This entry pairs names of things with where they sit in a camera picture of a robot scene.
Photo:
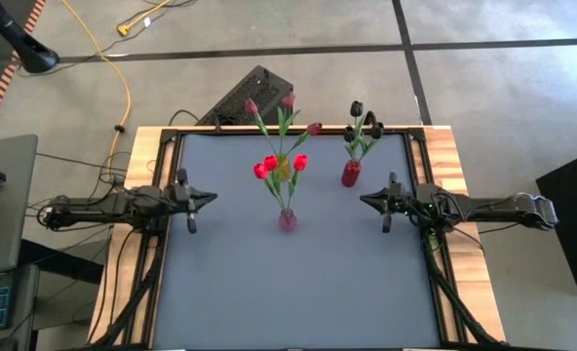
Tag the yellow glass vase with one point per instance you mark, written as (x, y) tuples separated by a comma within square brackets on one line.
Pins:
[(283, 171)]

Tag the black computer tower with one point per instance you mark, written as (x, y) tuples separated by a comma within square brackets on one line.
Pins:
[(230, 105)]

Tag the black artificial tulip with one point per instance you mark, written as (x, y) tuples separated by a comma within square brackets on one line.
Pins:
[(349, 134), (377, 130), (356, 108)]

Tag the large black box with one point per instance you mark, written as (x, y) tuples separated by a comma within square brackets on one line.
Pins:
[(576, 219)]

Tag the black stand base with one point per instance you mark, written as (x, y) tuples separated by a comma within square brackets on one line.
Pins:
[(35, 56)]

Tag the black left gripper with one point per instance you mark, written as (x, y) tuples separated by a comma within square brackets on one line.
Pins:
[(179, 202)]

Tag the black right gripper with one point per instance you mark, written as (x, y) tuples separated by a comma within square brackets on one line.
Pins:
[(408, 202)]

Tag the grey side desk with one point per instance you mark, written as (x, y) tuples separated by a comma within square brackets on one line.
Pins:
[(15, 195)]

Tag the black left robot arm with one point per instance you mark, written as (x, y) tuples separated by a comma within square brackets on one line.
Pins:
[(98, 209)]

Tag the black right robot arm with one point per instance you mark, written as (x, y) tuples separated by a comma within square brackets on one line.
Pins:
[(493, 209)]

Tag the red glass vase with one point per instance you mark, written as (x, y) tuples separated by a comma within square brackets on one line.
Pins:
[(351, 174)]

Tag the purple glass vase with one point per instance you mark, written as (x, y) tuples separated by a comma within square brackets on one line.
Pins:
[(287, 222)]

